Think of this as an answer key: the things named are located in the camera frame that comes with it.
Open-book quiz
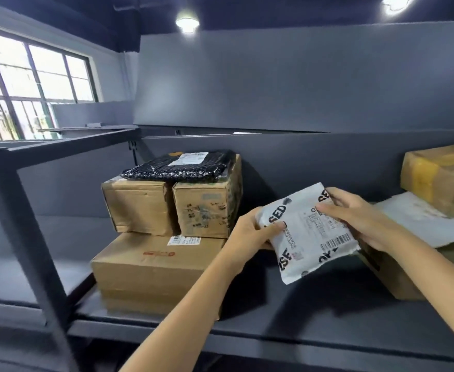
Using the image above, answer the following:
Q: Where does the white label tall cardboard box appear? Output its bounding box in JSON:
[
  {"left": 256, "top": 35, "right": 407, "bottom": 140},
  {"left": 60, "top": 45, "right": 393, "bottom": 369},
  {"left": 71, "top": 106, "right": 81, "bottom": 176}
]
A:
[{"left": 172, "top": 154, "right": 244, "bottom": 240}]

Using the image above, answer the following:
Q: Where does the black bubble mailer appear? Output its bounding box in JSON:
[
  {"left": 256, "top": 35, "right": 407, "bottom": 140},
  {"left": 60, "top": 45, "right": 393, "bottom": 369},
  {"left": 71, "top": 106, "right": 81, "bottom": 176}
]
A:
[{"left": 119, "top": 149, "right": 237, "bottom": 183}]

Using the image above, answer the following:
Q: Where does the long black lettered cardboard box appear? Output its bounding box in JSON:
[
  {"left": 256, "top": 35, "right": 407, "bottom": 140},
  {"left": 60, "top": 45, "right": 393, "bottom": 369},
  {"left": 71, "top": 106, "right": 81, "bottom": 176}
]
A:
[{"left": 400, "top": 142, "right": 454, "bottom": 219}]

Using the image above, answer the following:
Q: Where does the white bubble mailer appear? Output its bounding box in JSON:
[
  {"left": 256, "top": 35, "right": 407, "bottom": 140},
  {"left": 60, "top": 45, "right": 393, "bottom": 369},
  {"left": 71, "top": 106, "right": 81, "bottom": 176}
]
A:
[{"left": 369, "top": 191, "right": 454, "bottom": 249}]

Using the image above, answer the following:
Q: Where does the person's left hand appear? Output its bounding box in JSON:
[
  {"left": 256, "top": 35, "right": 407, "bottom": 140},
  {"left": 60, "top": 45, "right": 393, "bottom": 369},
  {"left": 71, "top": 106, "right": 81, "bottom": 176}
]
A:
[{"left": 226, "top": 207, "right": 288, "bottom": 274}]

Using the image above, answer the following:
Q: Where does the person's left forearm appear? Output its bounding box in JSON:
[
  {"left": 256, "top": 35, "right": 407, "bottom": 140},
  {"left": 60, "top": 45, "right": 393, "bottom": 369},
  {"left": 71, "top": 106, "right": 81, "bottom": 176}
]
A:
[{"left": 119, "top": 253, "right": 247, "bottom": 372}]

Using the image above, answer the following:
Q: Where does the red logo cardboard box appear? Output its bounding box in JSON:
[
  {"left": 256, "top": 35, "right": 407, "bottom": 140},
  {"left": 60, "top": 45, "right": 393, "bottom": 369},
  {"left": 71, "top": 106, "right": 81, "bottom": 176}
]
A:
[{"left": 90, "top": 231, "right": 228, "bottom": 319}]

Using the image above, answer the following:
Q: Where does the white black-lettered poly bag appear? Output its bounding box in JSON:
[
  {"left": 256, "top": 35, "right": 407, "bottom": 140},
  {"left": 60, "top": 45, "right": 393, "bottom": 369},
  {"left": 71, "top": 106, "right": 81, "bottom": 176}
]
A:
[{"left": 255, "top": 182, "right": 362, "bottom": 286}]

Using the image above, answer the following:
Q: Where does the medium brown cardboard box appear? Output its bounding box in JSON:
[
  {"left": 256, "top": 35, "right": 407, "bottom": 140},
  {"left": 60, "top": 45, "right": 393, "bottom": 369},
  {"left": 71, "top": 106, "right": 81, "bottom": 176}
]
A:
[{"left": 101, "top": 177, "right": 178, "bottom": 237}]

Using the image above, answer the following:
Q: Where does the person's right forearm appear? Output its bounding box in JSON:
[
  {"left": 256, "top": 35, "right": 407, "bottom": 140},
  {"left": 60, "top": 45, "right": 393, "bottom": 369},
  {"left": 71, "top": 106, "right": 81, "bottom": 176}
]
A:
[{"left": 384, "top": 226, "right": 454, "bottom": 357}]

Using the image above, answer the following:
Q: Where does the black printed small cardboard box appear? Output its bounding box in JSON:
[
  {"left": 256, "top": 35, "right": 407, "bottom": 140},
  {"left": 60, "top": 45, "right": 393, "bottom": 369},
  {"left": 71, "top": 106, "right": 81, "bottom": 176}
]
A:
[{"left": 356, "top": 239, "right": 454, "bottom": 301}]

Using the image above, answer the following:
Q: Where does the grid pane window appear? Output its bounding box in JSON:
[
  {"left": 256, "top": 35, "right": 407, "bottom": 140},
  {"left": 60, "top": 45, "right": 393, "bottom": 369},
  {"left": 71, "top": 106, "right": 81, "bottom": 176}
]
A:
[{"left": 0, "top": 25, "right": 99, "bottom": 142}]

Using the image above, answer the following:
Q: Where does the person's right hand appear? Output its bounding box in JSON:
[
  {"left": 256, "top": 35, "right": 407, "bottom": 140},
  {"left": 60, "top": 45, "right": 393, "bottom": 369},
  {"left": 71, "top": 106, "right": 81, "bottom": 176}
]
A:
[{"left": 315, "top": 188, "right": 402, "bottom": 253}]

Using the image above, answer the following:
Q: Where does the dark grey metal shelving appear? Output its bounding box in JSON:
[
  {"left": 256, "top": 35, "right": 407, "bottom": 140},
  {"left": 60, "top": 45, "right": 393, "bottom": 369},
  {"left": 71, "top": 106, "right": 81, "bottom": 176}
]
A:
[
  {"left": 0, "top": 127, "right": 454, "bottom": 372},
  {"left": 0, "top": 139, "right": 139, "bottom": 372}
]

